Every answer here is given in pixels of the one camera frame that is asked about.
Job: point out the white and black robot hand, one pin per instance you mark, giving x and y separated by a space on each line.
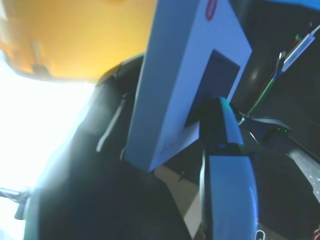
100 190

